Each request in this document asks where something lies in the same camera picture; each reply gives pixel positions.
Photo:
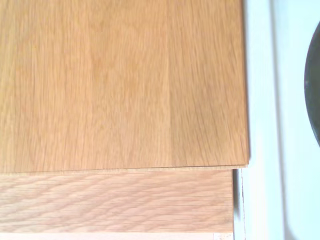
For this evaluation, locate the white electric stove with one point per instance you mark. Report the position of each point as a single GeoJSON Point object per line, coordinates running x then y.
{"type": "Point", "coordinates": [280, 150]}

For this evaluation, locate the small black coil burner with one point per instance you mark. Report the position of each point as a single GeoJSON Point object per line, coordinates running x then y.
{"type": "Point", "coordinates": [313, 95]}

